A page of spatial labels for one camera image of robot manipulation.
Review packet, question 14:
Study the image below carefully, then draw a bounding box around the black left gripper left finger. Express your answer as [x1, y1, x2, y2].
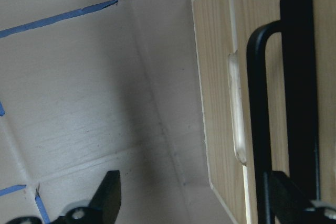
[6, 169, 122, 224]

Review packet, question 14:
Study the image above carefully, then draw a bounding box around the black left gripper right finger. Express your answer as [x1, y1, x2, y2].
[269, 171, 335, 223]

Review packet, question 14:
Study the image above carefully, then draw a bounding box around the wooden drawer cabinet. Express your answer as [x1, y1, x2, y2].
[192, 0, 335, 223]

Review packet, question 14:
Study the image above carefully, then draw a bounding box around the brown paper table cover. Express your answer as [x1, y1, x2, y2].
[1, 0, 230, 223]

